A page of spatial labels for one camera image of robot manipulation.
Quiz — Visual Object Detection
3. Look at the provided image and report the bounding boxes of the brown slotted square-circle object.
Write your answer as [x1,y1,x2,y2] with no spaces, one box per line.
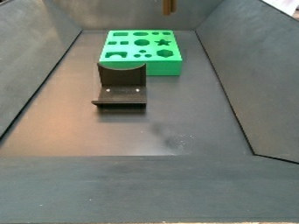
[162,0,176,16]

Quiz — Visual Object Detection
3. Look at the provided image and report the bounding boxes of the black regrasp fixture stand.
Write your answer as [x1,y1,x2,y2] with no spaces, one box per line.
[90,63,146,108]

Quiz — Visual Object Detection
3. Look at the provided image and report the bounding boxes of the green shape-sorter block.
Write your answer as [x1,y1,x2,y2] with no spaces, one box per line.
[97,30,182,76]

